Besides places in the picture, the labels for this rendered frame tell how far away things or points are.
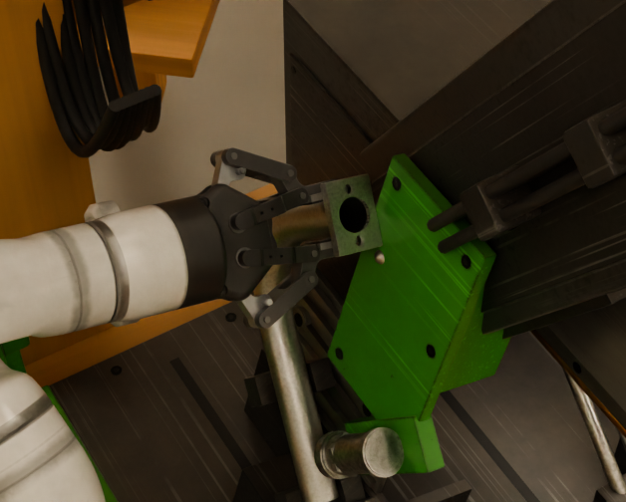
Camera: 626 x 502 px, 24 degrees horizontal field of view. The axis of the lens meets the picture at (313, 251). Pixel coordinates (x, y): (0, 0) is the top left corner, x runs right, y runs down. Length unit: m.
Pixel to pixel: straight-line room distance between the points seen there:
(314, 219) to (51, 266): 0.23
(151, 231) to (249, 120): 1.95
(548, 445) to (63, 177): 0.50
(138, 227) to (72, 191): 0.33
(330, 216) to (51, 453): 0.28
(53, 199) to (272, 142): 1.60
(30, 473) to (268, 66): 2.18
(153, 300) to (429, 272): 0.20
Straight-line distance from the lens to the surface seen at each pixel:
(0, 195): 1.27
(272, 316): 1.04
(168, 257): 0.97
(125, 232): 0.97
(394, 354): 1.10
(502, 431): 1.36
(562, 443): 1.36
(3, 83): 1.19
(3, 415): 0.92
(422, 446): 1.10
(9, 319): 0.93
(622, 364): 1.13
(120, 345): 1.44
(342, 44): 1.19
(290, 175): 1.05
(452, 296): 1.03
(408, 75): 1.16
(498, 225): 0.91
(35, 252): 0.95
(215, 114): 2.93
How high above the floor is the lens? 2.02
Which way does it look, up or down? 49 degrees down
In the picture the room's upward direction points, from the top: straight up
